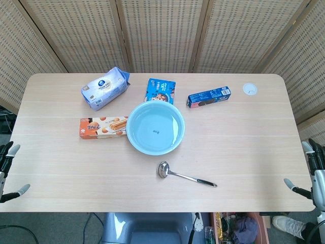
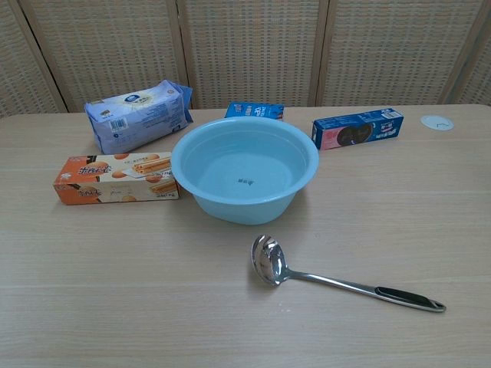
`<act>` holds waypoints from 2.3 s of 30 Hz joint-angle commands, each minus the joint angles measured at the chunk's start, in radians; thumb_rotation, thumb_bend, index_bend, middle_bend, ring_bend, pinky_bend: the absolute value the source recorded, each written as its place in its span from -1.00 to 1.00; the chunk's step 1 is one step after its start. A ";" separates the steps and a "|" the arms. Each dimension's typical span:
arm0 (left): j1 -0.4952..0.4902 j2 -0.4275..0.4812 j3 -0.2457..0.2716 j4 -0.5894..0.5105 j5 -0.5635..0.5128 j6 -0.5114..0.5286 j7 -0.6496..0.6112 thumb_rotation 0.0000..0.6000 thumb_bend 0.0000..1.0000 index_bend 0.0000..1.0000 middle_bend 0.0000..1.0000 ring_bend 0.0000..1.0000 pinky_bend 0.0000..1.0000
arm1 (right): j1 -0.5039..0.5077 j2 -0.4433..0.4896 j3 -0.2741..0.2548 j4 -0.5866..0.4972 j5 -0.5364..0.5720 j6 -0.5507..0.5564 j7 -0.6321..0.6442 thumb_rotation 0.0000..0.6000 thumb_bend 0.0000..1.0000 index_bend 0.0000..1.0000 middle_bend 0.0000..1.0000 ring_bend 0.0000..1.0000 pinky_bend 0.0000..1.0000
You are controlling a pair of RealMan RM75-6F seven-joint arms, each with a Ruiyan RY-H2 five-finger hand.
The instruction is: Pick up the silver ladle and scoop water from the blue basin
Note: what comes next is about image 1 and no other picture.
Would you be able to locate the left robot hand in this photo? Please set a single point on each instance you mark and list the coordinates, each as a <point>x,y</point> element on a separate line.
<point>12,151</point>

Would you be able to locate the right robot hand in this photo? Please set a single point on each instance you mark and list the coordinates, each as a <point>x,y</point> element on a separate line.
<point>318,183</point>

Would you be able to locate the metal ladle black handle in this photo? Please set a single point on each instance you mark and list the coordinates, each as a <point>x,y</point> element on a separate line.
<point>163,169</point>

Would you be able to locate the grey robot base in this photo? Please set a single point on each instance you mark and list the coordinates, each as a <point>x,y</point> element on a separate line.
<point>152,228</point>

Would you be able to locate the long blue sandwich cookie box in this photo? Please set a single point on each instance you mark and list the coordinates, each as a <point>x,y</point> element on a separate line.
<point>209,97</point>

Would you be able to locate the light blue bowl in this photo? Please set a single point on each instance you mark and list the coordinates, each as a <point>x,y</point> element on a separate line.
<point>155,128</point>

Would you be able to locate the white sneaker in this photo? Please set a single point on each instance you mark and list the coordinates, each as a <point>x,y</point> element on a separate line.
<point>287,225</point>

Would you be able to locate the pink storage crate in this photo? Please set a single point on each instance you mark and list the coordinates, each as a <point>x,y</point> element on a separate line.
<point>262,228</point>

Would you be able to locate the purple cloth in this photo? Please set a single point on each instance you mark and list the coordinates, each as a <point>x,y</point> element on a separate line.
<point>245,228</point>

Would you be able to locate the orange egg roll box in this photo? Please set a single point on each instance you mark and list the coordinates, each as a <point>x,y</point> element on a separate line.
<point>101,127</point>

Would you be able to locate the blue white tissue pack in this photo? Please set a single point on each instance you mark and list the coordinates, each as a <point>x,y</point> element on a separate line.
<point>104,89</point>

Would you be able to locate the white plug strip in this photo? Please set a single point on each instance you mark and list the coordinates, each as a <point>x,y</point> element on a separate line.
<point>197,223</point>

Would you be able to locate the blue chocolate cookie box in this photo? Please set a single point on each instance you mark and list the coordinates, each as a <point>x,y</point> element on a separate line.
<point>160,89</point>

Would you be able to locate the woven wooden folding screen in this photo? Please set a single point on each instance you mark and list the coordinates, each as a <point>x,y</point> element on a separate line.
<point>162,35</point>

